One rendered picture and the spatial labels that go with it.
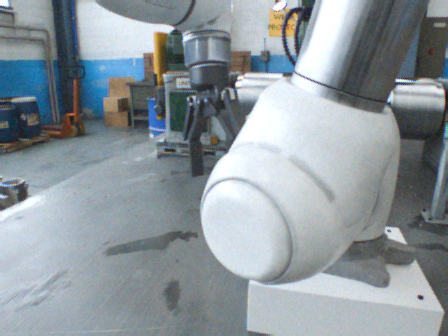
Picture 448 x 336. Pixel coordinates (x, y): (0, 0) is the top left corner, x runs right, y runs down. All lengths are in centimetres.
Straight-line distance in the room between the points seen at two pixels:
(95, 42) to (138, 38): 106
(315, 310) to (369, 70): 35
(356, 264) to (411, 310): 10
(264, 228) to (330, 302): 26
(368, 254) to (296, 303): 14
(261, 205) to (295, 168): 4
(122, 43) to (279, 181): 742
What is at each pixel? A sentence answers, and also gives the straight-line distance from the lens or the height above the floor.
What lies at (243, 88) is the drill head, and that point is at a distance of 141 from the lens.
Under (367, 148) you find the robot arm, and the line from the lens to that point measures 31.
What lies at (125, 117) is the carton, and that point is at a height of 18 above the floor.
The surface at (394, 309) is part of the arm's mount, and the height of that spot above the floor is 88.
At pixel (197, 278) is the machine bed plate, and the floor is 80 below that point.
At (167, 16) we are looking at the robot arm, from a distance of 58.
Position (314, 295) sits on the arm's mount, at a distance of 52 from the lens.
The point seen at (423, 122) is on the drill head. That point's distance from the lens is 143.
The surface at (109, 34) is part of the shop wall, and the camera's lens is 783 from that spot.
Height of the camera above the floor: 120
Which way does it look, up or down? 17 degrees down
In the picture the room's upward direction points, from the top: straight up
